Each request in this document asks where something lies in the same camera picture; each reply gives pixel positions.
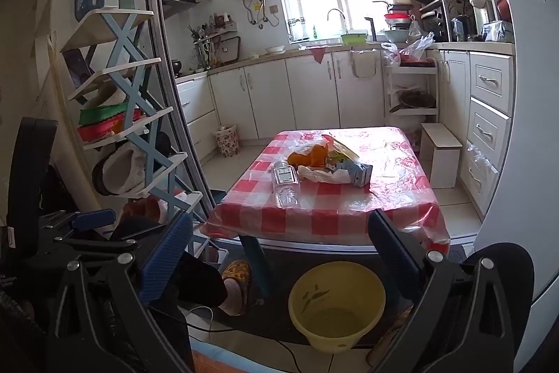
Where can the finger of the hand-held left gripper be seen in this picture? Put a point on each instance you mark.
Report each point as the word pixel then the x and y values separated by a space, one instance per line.
pixel 100 244
pixel 94 219

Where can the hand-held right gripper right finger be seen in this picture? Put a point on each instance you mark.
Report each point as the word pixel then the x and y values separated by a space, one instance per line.
pixel 395 255

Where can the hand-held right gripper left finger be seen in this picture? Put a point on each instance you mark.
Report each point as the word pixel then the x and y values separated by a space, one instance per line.
pixel 168 255

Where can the yellow plastic bucket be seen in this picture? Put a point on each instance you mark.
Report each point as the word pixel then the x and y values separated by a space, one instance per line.
pixel 336 320

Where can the blue white milk carton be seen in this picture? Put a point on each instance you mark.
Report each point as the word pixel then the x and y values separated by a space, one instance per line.
pixel 356 174

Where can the white plastic bag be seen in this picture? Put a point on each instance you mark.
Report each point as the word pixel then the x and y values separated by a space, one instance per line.
pixel 319 175

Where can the yellow red snack bag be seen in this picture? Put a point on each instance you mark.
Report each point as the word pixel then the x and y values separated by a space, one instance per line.
pixel 343 150

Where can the clear plastic bottle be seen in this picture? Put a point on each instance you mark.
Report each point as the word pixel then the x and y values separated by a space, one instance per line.
pixel 286 189

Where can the orange peel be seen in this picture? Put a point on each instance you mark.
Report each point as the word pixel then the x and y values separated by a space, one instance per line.
pixel 305 158

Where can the person's leg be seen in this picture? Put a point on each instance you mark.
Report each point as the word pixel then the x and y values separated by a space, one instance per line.
pixel 201 281

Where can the red white shoe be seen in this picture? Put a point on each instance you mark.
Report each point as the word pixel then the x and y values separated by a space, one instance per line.
pixel 148 207

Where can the white fuzzy slipper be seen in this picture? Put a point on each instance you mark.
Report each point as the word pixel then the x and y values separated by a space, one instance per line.
pixel 120 172

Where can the red checked plastic tablecloth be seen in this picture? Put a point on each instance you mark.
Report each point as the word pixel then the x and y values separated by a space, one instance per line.
pixel 371 180

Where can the green red slippers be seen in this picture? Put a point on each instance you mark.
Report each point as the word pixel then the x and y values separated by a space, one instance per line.
pixel 105 121

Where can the black shoe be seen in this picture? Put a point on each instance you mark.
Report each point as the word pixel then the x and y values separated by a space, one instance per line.
pixel 162 143

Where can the white wooden stool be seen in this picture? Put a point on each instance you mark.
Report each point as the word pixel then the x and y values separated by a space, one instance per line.
pixel 443 163

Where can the floral waste bin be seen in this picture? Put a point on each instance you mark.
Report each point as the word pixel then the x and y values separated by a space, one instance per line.
pixel 227 142

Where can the white blue shoe rack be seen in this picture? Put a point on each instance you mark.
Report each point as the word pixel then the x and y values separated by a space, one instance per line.
pixel 131 45

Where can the dark frying pan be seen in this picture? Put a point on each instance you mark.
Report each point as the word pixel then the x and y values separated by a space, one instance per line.
pixel 415 98

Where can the white storage cart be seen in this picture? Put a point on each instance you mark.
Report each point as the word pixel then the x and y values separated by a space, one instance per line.
pixel 432 93

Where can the white drawer cabinet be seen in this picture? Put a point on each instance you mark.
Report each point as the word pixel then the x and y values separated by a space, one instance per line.
pixel 489 111

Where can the black wok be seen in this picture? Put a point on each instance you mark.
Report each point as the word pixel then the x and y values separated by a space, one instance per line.
pixel 177 68

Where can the white base cabinets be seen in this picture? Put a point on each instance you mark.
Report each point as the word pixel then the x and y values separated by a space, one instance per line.
pixel 305 93

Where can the white refrigerator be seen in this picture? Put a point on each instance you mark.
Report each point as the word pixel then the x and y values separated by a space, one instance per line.
pixel 524 93

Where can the clear plastic bags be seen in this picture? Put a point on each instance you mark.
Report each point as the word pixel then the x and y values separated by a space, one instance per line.
pixel 415 47

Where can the red hanging cloth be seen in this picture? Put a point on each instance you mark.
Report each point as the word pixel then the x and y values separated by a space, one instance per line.
pixel 318 55

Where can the utensil rack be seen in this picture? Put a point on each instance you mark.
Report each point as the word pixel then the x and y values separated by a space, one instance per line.
pixel 214 41

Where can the range hood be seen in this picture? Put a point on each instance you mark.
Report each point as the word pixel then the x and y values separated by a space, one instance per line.
pixel 177 1

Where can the green basin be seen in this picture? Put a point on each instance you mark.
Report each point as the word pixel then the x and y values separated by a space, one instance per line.
pixel 353 38

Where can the black water tap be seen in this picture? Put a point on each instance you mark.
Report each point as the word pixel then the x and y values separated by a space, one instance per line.
pixel 371 28

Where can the stack of bowls and basins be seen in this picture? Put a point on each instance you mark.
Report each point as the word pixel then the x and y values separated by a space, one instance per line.
pixel 399 23

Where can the white bowl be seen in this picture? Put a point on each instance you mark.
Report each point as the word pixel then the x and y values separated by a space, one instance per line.
pixel 275 48

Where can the black toaster oven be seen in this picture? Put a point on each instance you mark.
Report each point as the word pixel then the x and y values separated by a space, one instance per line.
pixel 432 25

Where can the silver foil bag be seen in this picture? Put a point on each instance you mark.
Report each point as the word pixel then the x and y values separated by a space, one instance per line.
pixel 498 31

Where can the chrome kitchen faucet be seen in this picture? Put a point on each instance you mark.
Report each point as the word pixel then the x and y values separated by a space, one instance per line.
pixel 336 12

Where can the white electric kettle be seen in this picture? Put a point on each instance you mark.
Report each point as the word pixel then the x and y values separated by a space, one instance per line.
pixel 482 17

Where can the red pot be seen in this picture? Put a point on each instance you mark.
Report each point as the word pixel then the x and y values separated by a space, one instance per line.
pixel 504 8

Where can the grey sliding door frame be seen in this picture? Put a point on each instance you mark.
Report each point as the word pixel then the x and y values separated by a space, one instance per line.
pixel 159 49

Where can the white bag holder frame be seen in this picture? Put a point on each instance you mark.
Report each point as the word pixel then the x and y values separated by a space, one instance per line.
pixel 363 62

